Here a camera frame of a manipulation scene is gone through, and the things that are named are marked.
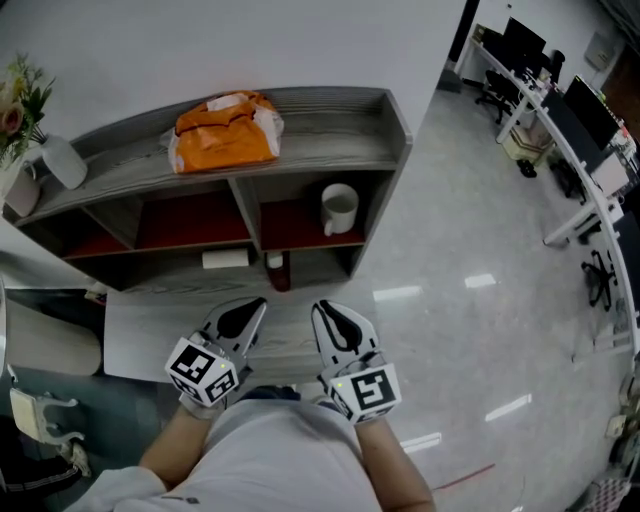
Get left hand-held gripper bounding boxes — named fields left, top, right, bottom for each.
left=164, top=297, right=268, bottom=407

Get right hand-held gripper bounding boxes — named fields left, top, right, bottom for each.
left=310, top=299, right=403, bottom=425

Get white mug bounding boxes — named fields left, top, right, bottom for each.
left=320, top=182, right=361, bottom=238

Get grey wooden shelf unit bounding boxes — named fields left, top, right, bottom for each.
left=2, top=87, right=415, bottom=294

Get person's left forearm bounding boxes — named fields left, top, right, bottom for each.
left=138, top=403, right=227, bottom=494

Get person's right forearm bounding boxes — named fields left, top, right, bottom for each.
left=353, top=417, right=437, bottom=512

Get grey wooden desk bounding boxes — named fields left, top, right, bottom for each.
left=102, top=279, right=379, bottom=384

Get long white office desk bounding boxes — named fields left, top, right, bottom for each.
left=466, top=37, right=640, bottom=352

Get black desk partition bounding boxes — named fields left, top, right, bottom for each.
left=541, top=89, right=605, bottom=172

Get black computer monitor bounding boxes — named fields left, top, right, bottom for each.
left=502, top=16, right=548, bottom=64
left=563, top=74, right=622, bottom=151

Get dark red bottle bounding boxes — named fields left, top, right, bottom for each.
left=264, top=250, right=292, bottom=293

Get small white box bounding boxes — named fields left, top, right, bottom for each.
left=201, top=248, right=251, bottom=271

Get person's dark trousers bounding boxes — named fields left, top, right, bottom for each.
left=239, top=384, right=346, bottom=416

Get person's light grey shirt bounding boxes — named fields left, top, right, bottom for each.
left=62, top=397, right=377, bottom=512

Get orange plastic bag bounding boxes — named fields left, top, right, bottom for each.
left=168, top=90, right=286, bottom=175

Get red floor strip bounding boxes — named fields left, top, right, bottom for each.
left=431, top=462, right=497, bottom=492

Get beige armchair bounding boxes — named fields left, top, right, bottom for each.
left=4, top=298, right=104, bottom=378

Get white vase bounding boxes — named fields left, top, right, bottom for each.
left=40, top=133, right=90, bottom=191

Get black striped garment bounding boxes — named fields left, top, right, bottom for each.
left=0, top=414, right=84, bottom=512

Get pale pink mug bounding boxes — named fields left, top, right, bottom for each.
left=2, top=159, right=43, bottom=218

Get black office chair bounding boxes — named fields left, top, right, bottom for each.
left=474, top=69, right=522, bottom=126
left=580, top=248, right=619, bottom=313
left=549, top=158, right=587, bottom=202

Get beige storage box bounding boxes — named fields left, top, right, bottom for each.
left=501, top=125, right=556, bottom=169

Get pink flower bouquet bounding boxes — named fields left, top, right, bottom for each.
left=0, top=52, right=57, bottom=169

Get checked cloth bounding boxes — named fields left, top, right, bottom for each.
left=591, top=477, right=634, bottom=512

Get white square box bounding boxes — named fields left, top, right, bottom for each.
left=591, top=151, right=629, bottom=194

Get white ornate frame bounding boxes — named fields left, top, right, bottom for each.
left=9, top=387, right=94, bottom=477

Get grey wall box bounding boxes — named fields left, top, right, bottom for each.
left=585, top=32, right=617, bottom=71

